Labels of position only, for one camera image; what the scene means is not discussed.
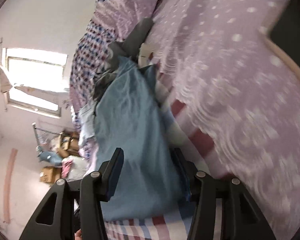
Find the dark teal sweater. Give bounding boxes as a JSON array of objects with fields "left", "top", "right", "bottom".
[{"left": 93, "top": 57, "right": 183, "bottom": 221}]

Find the black clothes rack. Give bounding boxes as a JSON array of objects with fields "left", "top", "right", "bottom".
[{"left": 32, "top": 122, "right": 60, "bottom": 153}]

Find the person left hand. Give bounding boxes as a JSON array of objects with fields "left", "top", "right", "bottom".
[{"left": 75, "top": 229, "right": 82, "bottom": 240}]

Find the clear plastic storage bag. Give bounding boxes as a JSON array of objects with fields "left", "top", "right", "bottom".
[{"left": 61, "top": 155, "right": 88, "bottom": 181}]

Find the blue plush shark toy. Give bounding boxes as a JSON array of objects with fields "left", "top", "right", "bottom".
[{"left": 36, "top": 146, "right": 62, "bottom": 167}]

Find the cardboard boxes stack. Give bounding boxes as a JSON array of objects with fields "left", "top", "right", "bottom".
[{"left": 40, "top": 132, "right": 80, "bottom": 185}]

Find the light blue garment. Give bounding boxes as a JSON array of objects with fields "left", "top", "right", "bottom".
[{"left": 79, "top": 101, "right": 96, "bottom": 147}]

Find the plaid bed sheet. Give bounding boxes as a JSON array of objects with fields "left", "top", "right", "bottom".
[{"left": 82, "top": 0, "right": 300, "bottom": 240}]

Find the window with curtain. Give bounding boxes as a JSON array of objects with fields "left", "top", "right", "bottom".
[{"left": 0, "top": 46, "right": 69, "bottom": 119}]

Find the olive green garment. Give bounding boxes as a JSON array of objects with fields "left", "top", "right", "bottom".
[{"left": 93, "top": 18, "right": 154, "bottom": 101}]

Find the plaid folded quilt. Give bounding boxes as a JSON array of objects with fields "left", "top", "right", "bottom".
[{"left": 70, "top": 0, "right": 157, "bottom": 116}]

